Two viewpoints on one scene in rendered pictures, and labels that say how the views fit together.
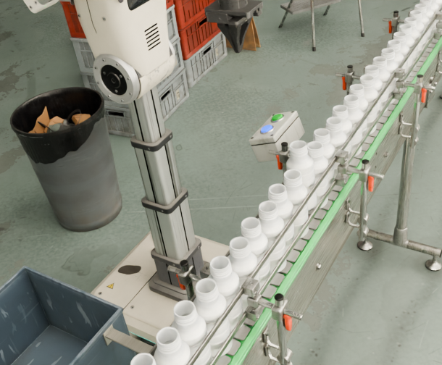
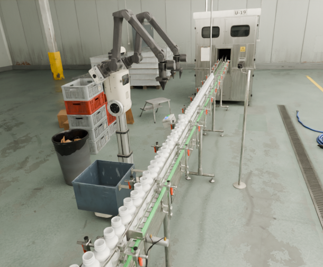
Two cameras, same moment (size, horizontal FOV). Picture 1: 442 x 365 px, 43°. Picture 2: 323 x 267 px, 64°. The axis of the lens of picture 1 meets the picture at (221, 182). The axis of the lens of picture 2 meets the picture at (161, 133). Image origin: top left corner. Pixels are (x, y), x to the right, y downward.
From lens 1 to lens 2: 0.94 m
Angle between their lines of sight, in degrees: 21
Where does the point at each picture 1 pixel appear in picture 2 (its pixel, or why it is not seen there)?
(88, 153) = (83, 151)
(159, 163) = (125, 138)
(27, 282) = (96, 165)
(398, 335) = (205, 201)
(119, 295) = not seen: hidden behind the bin
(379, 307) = (197, 194)
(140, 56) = (124, 100)
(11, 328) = (92, 180)
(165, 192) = (126, 149)
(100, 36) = (112, 94)
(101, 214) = not seen: hidden behind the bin
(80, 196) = (78, 169)
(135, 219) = not seen: hidden behind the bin
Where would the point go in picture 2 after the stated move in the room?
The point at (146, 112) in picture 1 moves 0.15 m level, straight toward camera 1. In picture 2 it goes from (123, 120) to (128, 125)
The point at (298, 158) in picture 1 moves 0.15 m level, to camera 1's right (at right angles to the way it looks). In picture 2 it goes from (181, 118) to (198, 115)
